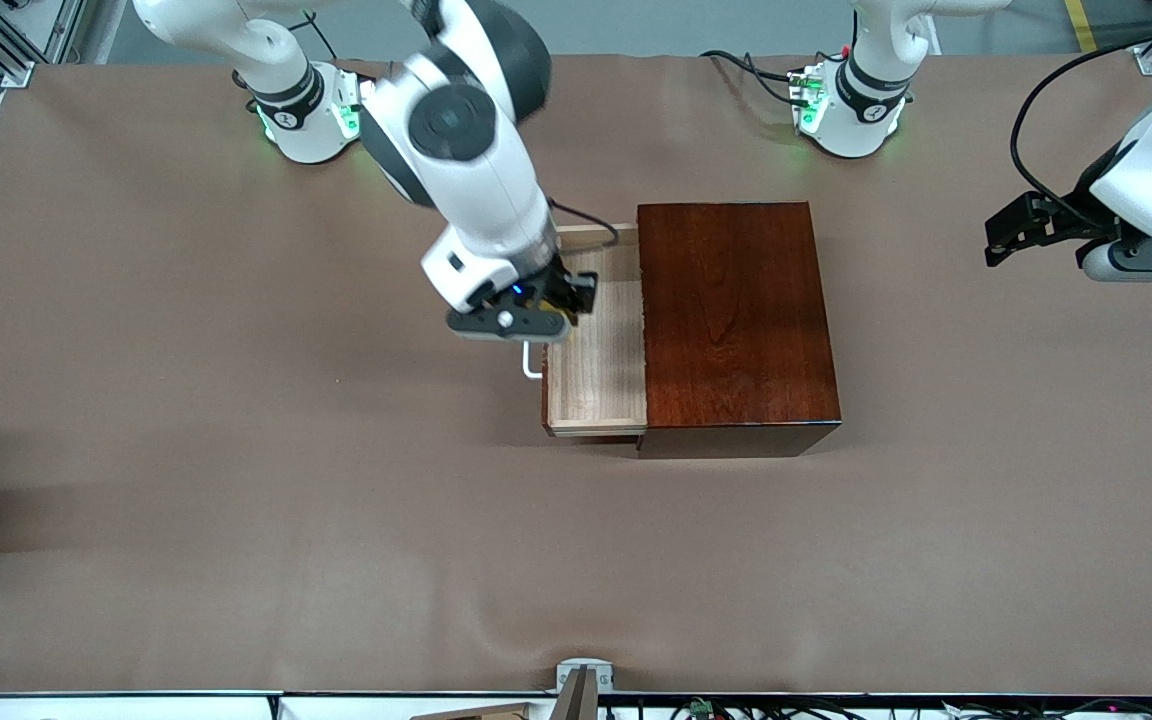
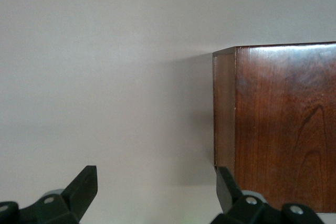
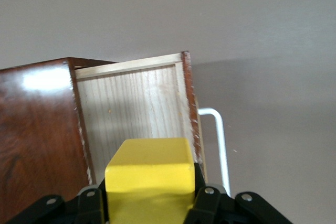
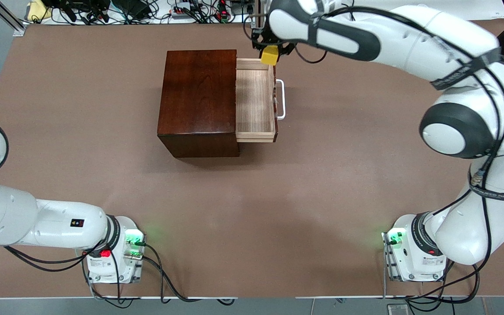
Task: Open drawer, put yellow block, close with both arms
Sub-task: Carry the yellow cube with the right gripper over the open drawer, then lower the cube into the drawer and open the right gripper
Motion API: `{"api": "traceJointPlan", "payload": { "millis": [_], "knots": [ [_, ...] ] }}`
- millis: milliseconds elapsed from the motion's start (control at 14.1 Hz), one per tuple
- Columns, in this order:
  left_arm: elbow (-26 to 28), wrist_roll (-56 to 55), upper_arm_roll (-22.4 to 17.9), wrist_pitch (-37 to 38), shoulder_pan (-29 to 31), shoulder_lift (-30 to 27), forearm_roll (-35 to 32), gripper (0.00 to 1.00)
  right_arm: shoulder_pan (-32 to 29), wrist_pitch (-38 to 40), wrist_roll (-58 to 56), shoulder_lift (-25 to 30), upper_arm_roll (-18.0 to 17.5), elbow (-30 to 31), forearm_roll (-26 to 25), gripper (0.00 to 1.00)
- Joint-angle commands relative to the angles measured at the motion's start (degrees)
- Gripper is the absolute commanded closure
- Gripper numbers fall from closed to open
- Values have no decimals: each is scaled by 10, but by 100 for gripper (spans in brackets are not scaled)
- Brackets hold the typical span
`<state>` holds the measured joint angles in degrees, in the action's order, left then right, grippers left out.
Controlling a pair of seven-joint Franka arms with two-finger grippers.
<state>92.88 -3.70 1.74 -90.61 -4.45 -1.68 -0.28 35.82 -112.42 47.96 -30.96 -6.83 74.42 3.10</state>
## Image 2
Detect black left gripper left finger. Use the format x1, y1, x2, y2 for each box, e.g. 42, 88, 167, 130
0, 165, 99, 224

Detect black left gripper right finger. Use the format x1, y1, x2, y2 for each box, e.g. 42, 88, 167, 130
209, 166, 326, 224

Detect dark red wooden cabinet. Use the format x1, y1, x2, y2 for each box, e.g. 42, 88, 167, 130
212, 41, 336, 214

